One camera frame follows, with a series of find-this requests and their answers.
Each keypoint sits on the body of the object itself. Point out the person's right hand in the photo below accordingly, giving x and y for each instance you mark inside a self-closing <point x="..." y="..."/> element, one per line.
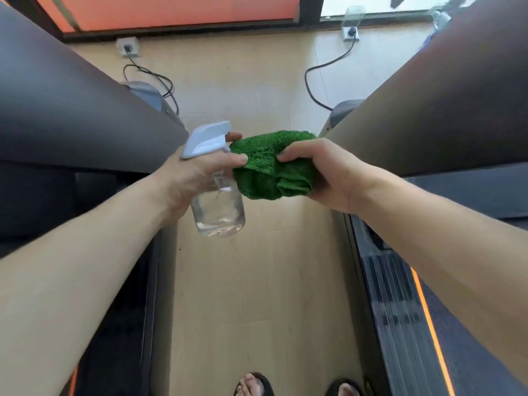
<point x="334" y="177"/>

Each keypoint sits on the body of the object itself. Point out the person's left hand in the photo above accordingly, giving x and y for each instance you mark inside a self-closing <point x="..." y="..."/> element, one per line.
<point x="185" y="181"/>

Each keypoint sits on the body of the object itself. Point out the clear spray bottle white trigger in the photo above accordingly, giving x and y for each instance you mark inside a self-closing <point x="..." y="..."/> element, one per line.
<point x="218" y="210"/>

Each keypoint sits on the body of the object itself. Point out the green cloth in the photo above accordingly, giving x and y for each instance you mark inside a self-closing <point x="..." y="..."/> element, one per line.
<point x="268" y="169"/>

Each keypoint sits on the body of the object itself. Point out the black orange-striped treadmill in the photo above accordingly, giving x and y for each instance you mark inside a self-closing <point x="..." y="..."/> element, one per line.
<point x="62" y="119"/>
<point x="453" y="98"/>

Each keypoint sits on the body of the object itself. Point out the person's left forearm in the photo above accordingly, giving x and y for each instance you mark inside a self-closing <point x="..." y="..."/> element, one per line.
<point x="74" y="276"/>

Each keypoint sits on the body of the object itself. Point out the person's right forearm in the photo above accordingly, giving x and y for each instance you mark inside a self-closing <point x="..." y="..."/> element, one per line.
<point x="453" y="251"/>

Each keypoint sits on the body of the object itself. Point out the person's left foot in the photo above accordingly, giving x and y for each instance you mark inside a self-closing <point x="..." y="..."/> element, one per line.
<point x="249" y="385"/>

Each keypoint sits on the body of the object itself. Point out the person's foot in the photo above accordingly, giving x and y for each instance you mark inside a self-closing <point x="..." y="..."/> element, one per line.
<point x="348" y="390"/>
<point x="249" y="385"/>

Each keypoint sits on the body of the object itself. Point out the person's right foot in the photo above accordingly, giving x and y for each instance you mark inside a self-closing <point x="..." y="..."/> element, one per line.
<point x="348" y="390"/>

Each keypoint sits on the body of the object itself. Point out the black plug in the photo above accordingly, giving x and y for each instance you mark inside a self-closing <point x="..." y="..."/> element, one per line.
<point x="352" y="32"/>

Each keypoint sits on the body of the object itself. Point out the white floor socket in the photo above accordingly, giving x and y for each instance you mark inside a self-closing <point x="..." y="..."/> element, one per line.
<point x="128" y="46"/>

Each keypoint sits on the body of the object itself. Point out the floor socket with clear cover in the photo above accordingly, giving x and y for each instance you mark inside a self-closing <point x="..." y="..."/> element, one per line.
<point x="352" y="16"/>

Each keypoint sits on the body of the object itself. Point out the orange panel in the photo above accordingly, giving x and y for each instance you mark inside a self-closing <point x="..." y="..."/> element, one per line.
<point x="165" y="10"/>

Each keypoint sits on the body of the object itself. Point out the black right slipper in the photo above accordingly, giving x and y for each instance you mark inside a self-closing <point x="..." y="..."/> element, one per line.
<point x="330" y="389"/>

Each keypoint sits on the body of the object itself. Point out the black slipper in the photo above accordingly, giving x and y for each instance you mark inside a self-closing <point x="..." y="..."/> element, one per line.
<point x="268" y="385"/>
<point x="330" y="389"/>

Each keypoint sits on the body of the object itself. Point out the black left slipper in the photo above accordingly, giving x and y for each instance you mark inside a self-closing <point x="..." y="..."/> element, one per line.
<point x="268" y="385"/>

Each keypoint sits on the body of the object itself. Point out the black window frame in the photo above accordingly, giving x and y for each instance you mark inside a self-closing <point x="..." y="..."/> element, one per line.
<point x="311" y="8"/>

